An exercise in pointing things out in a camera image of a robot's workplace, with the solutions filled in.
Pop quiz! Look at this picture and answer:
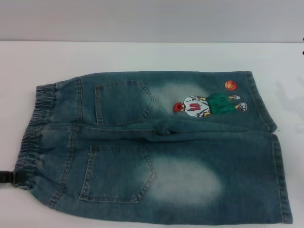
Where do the blue denim shorts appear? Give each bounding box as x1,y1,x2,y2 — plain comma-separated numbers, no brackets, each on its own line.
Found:
13,70,293,225

